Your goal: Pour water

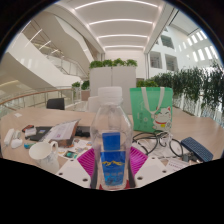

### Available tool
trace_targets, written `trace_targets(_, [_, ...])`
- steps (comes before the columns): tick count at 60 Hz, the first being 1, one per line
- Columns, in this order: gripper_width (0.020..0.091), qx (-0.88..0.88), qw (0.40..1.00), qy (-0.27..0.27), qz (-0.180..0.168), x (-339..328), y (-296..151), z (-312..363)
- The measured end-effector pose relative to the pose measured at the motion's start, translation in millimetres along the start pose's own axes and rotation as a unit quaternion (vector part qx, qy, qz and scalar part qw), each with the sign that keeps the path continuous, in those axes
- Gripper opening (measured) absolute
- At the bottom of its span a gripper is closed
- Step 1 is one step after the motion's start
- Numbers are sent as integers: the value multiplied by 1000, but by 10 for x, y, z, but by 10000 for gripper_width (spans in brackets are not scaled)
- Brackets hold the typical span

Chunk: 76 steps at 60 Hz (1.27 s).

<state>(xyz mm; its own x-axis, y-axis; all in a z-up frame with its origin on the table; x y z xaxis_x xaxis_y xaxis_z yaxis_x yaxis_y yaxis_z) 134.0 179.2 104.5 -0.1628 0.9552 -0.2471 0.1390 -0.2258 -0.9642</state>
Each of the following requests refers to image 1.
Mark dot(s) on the dark blue keyboard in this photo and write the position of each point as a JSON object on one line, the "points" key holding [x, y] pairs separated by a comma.
{"points": [[196, 149]]}

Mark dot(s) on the white mug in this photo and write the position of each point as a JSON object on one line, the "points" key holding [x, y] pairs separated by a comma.
{"points": [[45, 156]]}

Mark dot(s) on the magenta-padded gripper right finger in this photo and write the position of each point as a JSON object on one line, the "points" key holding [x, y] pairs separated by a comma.
{"points": [[151, 170]]}

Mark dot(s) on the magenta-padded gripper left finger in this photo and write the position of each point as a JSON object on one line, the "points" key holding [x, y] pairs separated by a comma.
{"points": [[73, 171]]}

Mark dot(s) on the ceiling light strips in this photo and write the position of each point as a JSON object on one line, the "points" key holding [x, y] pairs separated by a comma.
{"points": [[121, 35]]}

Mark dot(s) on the flat white box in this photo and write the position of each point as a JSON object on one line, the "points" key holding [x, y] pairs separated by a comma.
{"points": [[176, 164]]}

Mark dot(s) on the small blue-green tube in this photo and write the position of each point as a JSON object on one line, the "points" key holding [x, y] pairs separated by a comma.
{"points": [[29, 145]]}

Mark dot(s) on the white computer mouse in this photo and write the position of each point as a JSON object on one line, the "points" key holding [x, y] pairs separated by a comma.
{"points": [[16, 143]]}

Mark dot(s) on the black folder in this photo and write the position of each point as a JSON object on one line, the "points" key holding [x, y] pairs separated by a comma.
{"points": [[41, 131]]}

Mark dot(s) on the small dark red box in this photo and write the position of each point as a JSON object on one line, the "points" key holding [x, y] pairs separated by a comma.
{"points": [[28, 128]]}

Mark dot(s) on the white cabinet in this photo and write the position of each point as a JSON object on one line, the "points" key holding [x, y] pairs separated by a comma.
{"points": [[112, 78]]}

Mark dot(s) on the green plants on cabinet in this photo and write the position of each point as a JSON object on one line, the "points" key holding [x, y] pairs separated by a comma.
{"points": [[113, 62]]}

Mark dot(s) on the potted green plants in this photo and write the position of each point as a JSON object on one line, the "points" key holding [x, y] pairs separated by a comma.
{"points": [[85, 85]]}

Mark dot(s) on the wood-topped glass railing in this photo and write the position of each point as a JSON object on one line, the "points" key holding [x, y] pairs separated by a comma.
{"points": [[30, 100]]}

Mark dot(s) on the clear blue-labelled water bottle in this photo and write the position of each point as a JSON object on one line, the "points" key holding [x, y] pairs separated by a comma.
{"points": [[111, 143]]}

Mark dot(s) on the white card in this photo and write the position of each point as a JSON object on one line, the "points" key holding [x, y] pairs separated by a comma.
{"points": [[30, 132]]}

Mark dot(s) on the small white charger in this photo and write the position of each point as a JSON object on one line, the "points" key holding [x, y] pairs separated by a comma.
{"points": [[17, 134]]}

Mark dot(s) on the small printed card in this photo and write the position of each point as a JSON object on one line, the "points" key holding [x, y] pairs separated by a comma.
{"points": [[70, 154]]}

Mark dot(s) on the green hedge planter row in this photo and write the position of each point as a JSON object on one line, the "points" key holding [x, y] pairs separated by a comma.
{"points": [[193, 83]]}

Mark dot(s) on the small black case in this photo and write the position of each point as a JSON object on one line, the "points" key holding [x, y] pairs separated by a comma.
{"points": [[83, 131]]}

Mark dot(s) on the green tote bag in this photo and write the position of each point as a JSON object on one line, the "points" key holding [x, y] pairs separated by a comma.
{"points": [[146, 110]]}

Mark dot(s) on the black office chair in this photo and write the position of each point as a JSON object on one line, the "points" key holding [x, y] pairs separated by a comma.
{"points": [[55, 103]]}

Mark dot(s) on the white paper sheet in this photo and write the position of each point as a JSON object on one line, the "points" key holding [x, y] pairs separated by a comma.
{"points": [[18, 115]]}

